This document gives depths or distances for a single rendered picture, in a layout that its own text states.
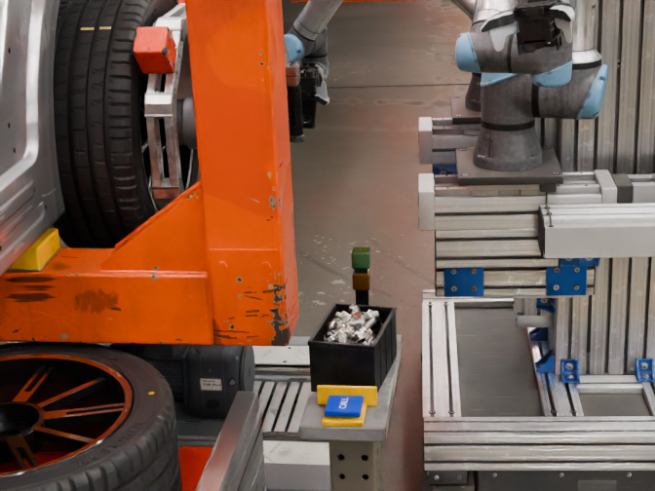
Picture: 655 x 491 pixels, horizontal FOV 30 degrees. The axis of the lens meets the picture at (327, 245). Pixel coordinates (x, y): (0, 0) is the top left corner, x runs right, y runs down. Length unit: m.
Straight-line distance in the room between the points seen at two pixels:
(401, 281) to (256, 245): 1.79
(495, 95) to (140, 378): 0.95
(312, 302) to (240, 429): 1.59
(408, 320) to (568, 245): 1.39
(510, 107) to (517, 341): 0.86
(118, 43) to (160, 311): 0.63
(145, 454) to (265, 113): 0.69
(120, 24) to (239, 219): 0.62
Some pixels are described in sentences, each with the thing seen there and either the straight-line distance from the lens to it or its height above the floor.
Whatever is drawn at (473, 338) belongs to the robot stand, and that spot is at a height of 0.21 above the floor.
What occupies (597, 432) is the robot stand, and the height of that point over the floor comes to 0.23.
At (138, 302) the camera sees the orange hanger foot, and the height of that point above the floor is 0.62.
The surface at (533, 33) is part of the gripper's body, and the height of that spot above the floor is 1.20.
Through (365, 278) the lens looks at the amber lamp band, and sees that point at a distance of 2.67.
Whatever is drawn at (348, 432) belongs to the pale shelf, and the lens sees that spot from 2.39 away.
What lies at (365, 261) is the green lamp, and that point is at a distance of 2.66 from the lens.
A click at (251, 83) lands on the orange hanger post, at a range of 2.38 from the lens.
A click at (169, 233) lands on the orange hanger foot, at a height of 0.76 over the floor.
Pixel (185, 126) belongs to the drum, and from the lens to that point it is 2.99.
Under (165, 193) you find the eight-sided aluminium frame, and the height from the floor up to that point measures 0.75.
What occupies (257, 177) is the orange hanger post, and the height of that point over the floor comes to 0.89.
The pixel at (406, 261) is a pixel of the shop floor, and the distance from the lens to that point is 4.39.
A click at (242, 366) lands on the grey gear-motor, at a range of 2.86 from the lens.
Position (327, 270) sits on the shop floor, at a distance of 4.33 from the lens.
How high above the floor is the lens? 1.62
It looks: 21 degrees down
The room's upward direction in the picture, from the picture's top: 3 degrees counter-clockwise
